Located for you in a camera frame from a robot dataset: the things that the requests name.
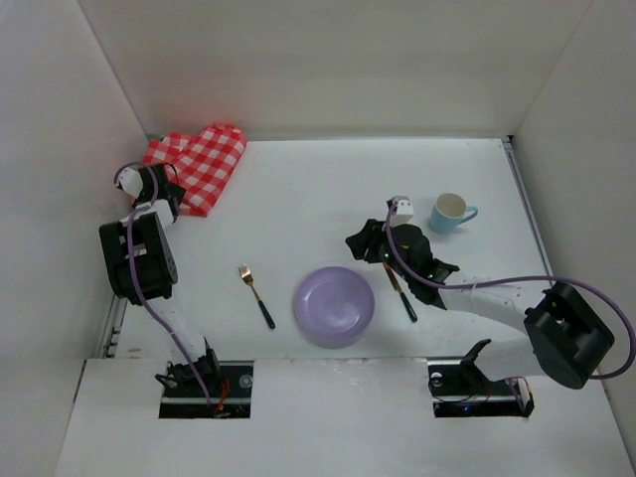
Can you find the light blue mug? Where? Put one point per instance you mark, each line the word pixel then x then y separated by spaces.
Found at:
pixel 449 211

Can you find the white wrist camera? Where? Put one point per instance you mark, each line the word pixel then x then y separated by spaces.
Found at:
pixel 129 181
pixel 401 210

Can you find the purple plate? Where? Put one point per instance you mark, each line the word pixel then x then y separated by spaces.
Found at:
pixel 334 306

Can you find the gold knife green handle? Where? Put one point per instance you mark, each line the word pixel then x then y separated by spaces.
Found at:
pixel 397 288

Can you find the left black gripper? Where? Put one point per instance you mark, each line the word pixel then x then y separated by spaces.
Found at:
pixel 162 186

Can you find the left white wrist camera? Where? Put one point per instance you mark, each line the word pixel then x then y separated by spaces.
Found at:
pixel 129 181

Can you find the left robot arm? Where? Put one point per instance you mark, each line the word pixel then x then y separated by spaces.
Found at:
pixel 140 265

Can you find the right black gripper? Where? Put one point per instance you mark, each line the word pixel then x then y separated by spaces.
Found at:
pixel 371 243

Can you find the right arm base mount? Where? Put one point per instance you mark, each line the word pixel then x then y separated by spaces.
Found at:
pixel 462 391

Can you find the red white checkered cloth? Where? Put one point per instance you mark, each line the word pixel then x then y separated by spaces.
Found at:
pixel 202 163

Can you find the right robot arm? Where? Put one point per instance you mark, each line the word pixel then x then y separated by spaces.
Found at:
pixel 563 338

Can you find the gold fork green handle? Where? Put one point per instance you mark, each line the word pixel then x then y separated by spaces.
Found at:
pixel 247 278

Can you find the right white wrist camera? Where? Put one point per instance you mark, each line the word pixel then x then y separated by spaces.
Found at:
pixel 401 210

